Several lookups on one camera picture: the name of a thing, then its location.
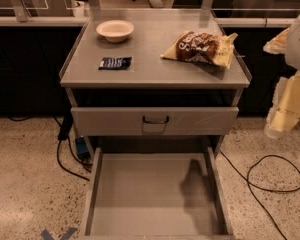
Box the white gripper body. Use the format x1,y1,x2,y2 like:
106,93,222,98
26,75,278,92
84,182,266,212
272,71,300,118

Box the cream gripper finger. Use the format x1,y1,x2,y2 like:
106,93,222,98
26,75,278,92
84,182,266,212
264,108,300,139

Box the blue rxbar blueberry bar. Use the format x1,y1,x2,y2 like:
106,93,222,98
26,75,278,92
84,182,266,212
98,57,132,70

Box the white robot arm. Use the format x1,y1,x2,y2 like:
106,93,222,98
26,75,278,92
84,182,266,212
263,14,300,138

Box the grey drawer cabinet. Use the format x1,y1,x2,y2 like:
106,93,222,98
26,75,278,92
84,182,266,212
61,9,251,151

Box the open grey bottom drawer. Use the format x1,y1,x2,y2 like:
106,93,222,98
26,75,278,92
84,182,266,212
80,149,235,240

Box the grey middle drawer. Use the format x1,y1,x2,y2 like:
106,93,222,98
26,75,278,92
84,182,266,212
71,107,238,136

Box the brown and cream chip bag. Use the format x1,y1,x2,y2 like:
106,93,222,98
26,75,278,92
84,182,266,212
160,30,238,69

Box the white paper bowl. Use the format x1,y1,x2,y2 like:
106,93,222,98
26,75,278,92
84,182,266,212
96,20,134,43

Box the blue power adapter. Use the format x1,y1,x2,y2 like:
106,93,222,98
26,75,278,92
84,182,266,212
75,137,89,159

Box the black floor cable right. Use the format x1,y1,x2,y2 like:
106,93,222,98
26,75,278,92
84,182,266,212
219,149,300,240

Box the black floor cable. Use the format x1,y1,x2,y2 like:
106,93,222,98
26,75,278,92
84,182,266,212
219,149,300,240
6,115,94,182

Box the black drawer handle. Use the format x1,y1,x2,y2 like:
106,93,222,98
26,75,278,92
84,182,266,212
142,116,170,125

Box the black floor cable left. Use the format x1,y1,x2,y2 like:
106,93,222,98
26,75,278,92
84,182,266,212
6,115,94,182

